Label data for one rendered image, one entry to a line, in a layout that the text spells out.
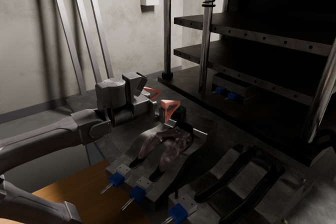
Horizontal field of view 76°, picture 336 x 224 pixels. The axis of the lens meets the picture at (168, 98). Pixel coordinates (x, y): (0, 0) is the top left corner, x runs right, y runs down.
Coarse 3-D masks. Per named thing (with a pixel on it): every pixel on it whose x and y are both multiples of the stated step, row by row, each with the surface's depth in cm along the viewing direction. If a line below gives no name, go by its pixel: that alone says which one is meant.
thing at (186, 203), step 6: (180, 198) 68; (186, 198) 68; (180, 204) 68; (186, 204) 66; (192, 204) 66; (174, 210) 66; (180, 210) 66; (186, 210) 66; (192, 210) 66; (174, 216) 64; (180, 216) 64; (186, 216) 66; (168, 222) 64; (180, 222) 65
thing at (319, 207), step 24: (168, 96) 155; (144, 120) 128; (216, 120) 128; (96, 144) 109; (120, 144) 109; (216, 144) 109; (264, 144) 109; (192, 168) 95; (312, 192) 84; (168, 216) 75; (288, 216) 75; (312, 216) 75
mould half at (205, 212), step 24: (240, 144) 89; (216, 168) 83; (264, 168) 77; (288, 168) 87; (192, 192) 73; (240, 192) 74; (288, 192) 69; (192, 216) 66; (216, 216) 66; (264, 216) 66
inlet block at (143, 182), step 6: (138, 180) 79; (144, 180) 79; (138, 186) 78; (144, 186) 76; (150, 186) 78; (132, 192) 76; (138, 192) 76; (144, 192) 76; (132, 198) 74; (138, 198) 74; (126, 204) 72
